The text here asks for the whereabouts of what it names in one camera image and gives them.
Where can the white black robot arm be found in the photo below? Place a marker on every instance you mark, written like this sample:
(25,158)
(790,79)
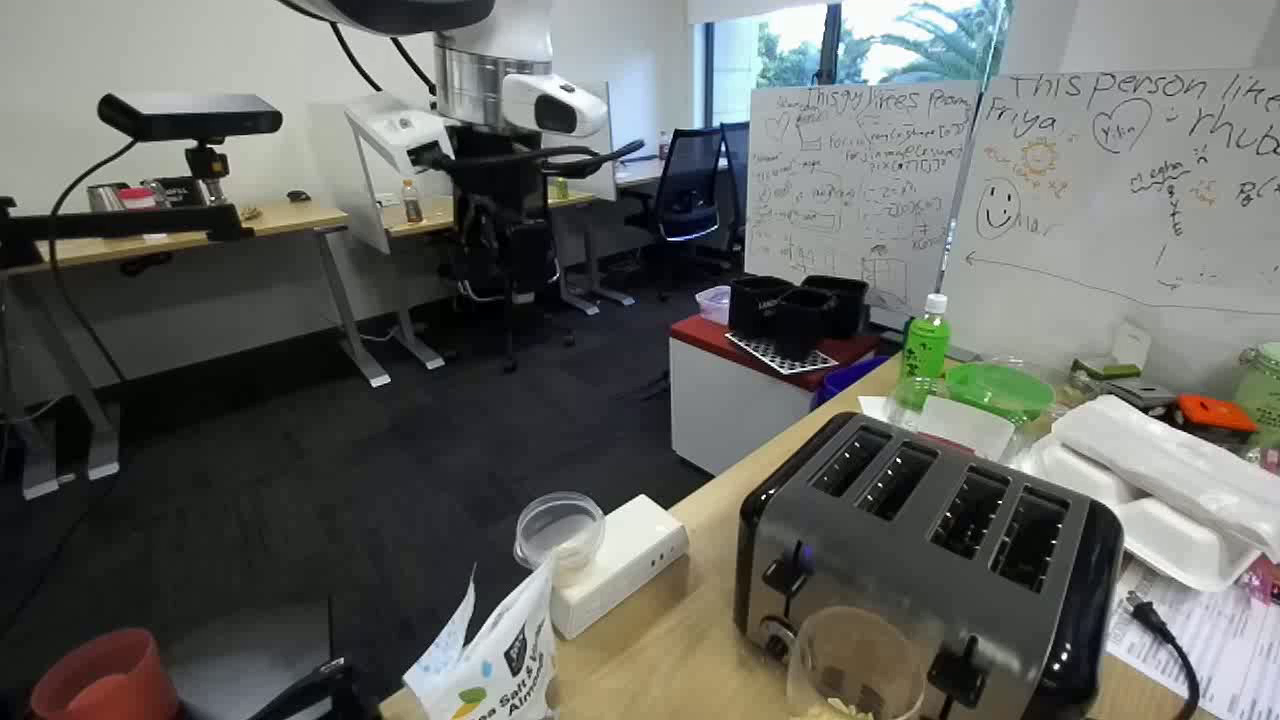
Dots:
(496,124)

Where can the white cabinet with red top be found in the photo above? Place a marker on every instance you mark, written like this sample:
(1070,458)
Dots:
(724,402)

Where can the black office chair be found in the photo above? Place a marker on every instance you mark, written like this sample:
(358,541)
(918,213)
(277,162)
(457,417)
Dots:
(685,203)

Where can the white rectangular box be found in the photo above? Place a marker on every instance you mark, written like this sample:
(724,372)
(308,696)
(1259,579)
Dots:
(634,550)

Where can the clear round plastic container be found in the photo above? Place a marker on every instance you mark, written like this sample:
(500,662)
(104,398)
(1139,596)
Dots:
(563,530)

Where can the black plastic bins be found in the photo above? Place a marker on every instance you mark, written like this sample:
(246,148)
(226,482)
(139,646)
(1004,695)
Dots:
(797,318)

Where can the left whiteboard with writing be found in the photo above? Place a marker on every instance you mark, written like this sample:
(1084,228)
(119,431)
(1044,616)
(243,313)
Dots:
(858,183)

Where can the whiteboard with writing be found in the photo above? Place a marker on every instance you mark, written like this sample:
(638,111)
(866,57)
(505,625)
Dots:
(1121,203)
(858,183)

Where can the green drink bottle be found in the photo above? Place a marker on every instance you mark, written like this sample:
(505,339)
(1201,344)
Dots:
(926,350)

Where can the white printed snack bag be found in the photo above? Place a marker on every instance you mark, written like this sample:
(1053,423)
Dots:
(496,669)

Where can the clear plastic cup with chips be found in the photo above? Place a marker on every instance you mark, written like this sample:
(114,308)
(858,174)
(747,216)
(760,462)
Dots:
(852,664)

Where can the black silver four-slot toaster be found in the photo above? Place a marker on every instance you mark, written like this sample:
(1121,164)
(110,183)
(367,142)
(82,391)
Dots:
(996,579)

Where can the right whiteboard with writing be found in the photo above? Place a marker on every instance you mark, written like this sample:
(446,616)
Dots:
(1121,203)

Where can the orange black tool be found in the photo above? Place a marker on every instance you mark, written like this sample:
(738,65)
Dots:
(1214,414)

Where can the white foam clamshell container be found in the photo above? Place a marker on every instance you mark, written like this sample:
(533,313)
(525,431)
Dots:
(1190,510)

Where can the wooden desk with metal legs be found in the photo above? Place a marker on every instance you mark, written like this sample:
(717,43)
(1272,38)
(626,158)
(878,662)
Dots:
(162,232)

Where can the red round bowl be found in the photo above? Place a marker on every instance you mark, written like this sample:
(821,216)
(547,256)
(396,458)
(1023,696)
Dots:
(110,677)

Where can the black camera on stand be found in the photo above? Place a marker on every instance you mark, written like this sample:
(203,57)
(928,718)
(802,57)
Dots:
(194,118)

